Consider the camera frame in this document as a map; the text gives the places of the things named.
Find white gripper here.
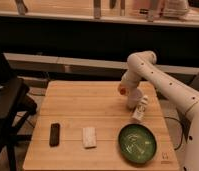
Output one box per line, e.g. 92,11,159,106
132,95,148,122

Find orange red pepper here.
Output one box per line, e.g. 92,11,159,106
118,86,126,95

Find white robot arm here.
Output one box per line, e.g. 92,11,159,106
118,51,199,171

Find green round plate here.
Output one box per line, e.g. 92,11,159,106
118,124,157,164

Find dark brown rectangular block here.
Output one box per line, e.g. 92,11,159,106
49,123,60,147

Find black chair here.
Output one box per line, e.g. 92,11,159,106
0,52,37,171

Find black cable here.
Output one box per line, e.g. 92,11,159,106
164,116,188,152

